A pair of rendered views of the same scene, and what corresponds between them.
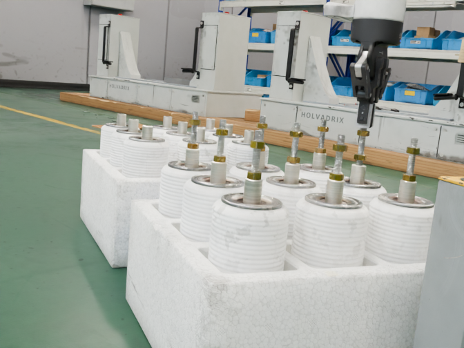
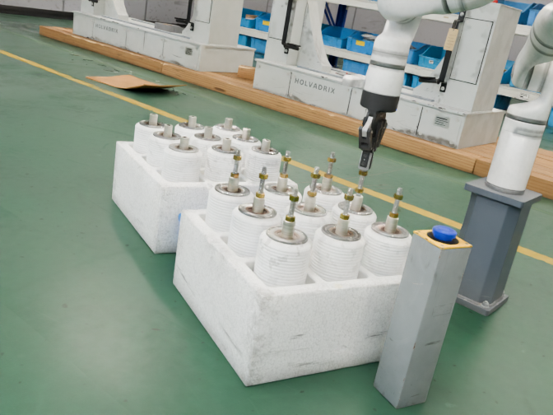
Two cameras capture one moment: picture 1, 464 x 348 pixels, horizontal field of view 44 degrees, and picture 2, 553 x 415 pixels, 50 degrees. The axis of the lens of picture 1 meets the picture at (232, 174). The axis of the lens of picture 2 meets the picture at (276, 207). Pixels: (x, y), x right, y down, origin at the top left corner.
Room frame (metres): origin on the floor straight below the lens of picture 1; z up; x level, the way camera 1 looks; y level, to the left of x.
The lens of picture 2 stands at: (-0.28, 0.14, 0.64)
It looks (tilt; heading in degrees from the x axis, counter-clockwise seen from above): 19 degrees down; 352
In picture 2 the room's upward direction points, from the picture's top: 10 degrees clockwise
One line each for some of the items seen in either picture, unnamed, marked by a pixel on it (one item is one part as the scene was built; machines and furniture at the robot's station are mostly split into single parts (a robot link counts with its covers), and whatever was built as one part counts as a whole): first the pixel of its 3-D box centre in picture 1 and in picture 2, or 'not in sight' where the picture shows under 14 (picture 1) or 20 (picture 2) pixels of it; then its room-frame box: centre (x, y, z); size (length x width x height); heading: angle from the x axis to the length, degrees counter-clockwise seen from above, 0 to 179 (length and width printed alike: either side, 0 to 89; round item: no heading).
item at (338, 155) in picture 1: (337, 163); (346, 207); (0.73, -0.14, 0.30); 0.01 x 0.01 x 0.08
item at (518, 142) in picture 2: not in sight; (514, 155); (1.05, -0.60, 0.39); 0.09 x 0.09 x 0.17; 44
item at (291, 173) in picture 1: (291, 174); (309, 203); (0.84, -0.09, 0.26); 0.02 x 0.02 x 0.03
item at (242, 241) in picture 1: (244, 272); (278, 281); (0.69, -0.03, 0.16); 0.10 x 0.10 x 0.18
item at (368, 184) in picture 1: (356, 183); (355, 208); (0.89, -0.20, 0.25); 0.08 x 0.08 x 0.01
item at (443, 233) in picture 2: not in sight; (443, 235); (0.60, -0.27, 0.32); 0.04 x 0.04 x 0.02
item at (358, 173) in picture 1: (358, 175); (356, 202); (0.89, -0.20, 0.26); 0.02 x 0.02 x 0.03
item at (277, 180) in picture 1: (291, 182); (309, 209); (0.84, -0.09, 0.25); 0.08 x 0.08 x 0.01
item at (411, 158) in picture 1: (411, 165); (396, 206); (0.78, -0.24, 0.30); 0.01 x 0.01 x 0.08
